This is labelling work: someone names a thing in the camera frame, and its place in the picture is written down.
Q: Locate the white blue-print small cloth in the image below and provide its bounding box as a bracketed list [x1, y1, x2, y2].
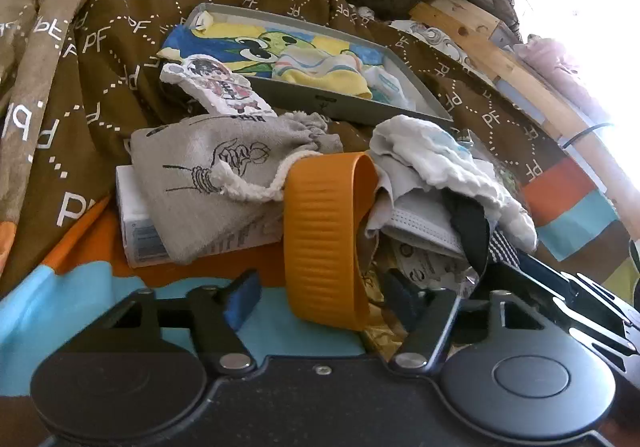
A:
[362, 64, 419, 110]

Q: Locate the black white striped cloth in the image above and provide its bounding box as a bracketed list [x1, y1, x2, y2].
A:
[487, 229, 522, 266]

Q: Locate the orange ribbed silicone band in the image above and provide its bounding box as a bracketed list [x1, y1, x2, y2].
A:
[282, 152, 379, 332]

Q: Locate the dark cable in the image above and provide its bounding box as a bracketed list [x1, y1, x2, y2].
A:
[560, 123, 614, 148]

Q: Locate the white carton box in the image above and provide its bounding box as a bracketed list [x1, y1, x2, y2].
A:
[116, 164, 284, 270]

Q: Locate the white swirl-pattern sheet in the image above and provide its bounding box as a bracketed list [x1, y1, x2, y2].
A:
[392, 19, 472, 65]

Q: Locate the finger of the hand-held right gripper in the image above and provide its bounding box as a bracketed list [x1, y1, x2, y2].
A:
[517, 253, 621, 310]
[490, 261, 640, 374]

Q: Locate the grey shallow tray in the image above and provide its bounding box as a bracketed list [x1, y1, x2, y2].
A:
[159, 3, 454, 124]

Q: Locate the grey drawstring bag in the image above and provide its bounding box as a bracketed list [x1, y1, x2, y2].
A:
[130, 111, 345, 264]

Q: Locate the white fluffy cloth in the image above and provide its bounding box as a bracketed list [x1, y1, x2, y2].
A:
[370, 116, 539, 251]

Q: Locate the cartoon printed plush pouch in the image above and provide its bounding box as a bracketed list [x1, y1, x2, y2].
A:
[160, 55, 277, 120]

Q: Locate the yellow striped cloth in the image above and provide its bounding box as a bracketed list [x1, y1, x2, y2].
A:
[272, 49, 374, 100]

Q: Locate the pink cloth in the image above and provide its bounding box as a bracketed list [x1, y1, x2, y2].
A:
[515, 38, 597, 94]

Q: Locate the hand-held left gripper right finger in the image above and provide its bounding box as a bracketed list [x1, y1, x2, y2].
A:
[382, 272, 551, 374]

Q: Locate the white face mask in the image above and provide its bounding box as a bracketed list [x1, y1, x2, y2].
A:
[365, 197, 469, 261]

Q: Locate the brown printed blanket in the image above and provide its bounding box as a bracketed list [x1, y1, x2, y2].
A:
[0, 0, 640, 400]

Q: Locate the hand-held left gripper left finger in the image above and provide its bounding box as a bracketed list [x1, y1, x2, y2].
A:
[97, 269, 263, 374]

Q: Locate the blue yellow cartoon towel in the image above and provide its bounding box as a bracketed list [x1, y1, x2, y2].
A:
[161, 21, 397, 78]

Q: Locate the wooden bed frame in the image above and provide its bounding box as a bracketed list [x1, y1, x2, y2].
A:
[410, 0, 602, 148]

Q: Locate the gold foil snack packet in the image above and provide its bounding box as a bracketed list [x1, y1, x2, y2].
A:
[362, 237, 482, 354]

